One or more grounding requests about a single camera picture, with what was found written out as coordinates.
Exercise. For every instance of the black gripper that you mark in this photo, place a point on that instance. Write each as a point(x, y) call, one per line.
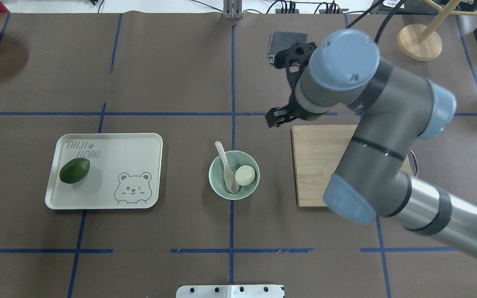
point(279, 116)

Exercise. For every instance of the white plastic spoon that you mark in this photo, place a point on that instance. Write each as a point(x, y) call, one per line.
point(229, 177)

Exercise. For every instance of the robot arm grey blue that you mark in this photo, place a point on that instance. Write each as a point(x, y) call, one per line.
point(396, 108)

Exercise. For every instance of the green ceramic bowl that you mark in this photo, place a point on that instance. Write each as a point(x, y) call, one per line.
point(236, 159)

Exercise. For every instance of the bamboo cutting board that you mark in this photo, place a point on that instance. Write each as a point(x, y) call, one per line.
point(317, 151)

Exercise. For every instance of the grey folded cloth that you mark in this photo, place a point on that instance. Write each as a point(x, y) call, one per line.
point(282, 40)

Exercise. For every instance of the white bear tray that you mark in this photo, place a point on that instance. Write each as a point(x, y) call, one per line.
point(124, 171)

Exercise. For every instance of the wooden stand with round base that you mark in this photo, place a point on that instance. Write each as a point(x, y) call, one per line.
point(421, 42)

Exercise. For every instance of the aluminium frame post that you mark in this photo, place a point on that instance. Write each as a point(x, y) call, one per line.
point(232, 9)

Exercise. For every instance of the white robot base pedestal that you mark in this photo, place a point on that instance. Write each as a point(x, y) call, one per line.
point(231, 291)

